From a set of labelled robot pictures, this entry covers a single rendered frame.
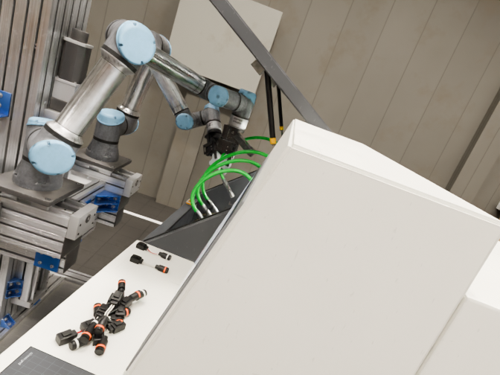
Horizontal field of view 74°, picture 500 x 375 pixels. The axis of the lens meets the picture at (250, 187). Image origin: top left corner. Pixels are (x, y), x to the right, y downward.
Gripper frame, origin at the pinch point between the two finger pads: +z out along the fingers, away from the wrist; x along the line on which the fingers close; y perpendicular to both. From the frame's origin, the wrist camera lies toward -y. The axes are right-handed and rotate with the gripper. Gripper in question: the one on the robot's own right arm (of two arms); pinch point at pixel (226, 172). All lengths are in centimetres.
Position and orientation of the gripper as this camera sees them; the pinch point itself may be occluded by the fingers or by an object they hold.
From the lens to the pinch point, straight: 144.3
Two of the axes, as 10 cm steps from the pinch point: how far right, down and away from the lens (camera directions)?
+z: -3.3, 9.0, 2.7
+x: -1.3, 2.3, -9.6
